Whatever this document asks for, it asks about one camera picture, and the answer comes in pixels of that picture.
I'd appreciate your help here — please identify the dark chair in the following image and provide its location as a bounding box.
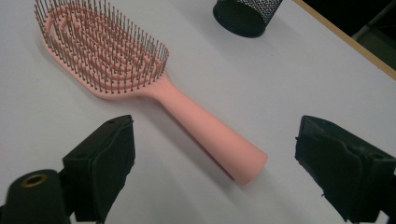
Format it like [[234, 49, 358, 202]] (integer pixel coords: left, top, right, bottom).
[[351, 0, 396, 71]]

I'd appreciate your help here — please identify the pink hairbrush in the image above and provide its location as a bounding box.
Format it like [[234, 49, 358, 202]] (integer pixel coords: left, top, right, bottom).
[[33, 0, 269, 186]]

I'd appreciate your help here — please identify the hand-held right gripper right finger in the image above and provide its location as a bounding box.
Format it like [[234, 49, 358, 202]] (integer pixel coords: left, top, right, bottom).
[[294, 115, 396, 224]]

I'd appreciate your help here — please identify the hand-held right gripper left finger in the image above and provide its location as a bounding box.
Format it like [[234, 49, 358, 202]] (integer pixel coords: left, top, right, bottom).
[[61, 114, 136, 224]]

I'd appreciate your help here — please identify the black mesh holder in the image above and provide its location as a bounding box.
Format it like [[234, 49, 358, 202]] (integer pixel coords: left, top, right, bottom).
[[212, 0, 284, 39]]

